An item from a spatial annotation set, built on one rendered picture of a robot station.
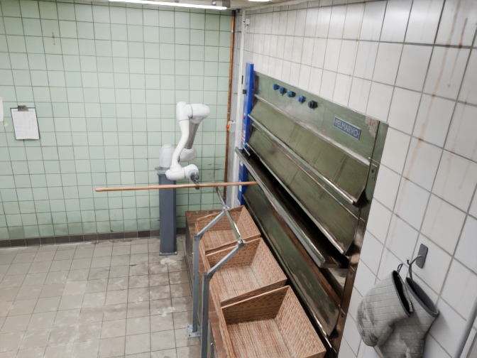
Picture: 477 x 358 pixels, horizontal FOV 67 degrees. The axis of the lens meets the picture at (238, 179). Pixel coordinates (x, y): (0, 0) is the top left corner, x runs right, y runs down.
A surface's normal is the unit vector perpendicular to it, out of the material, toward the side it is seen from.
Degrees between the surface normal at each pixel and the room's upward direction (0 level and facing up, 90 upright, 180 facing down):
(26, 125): 83
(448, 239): 90
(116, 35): 90
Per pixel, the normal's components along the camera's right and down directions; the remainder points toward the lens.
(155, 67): 0.23, 0.38
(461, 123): -0.97, 0.04
